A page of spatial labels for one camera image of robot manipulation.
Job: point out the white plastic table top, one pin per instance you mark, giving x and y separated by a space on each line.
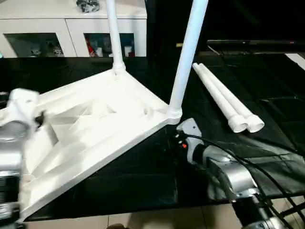
105 124

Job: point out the white plastic table leg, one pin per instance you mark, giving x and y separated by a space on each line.
114 33
217 93
231 93
188 52

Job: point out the black work mat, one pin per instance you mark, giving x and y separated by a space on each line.
143 186

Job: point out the red bottle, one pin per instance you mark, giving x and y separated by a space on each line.
90 46

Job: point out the small gold label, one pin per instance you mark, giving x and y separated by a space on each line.
179 45

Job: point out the white cabinet with glass doors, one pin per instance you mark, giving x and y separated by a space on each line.
38 16

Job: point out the black bundle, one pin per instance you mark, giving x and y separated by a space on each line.
88 5

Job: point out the black flat bar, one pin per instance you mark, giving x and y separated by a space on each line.
257 43

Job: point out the white board strip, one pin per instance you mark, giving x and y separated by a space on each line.
296 59

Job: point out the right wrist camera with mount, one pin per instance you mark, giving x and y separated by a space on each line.
188 128

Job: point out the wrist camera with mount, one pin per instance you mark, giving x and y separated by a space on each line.
21 107
188 128

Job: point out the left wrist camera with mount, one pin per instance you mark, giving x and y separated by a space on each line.
21 107

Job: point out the black metal frame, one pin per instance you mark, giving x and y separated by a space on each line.
294 210

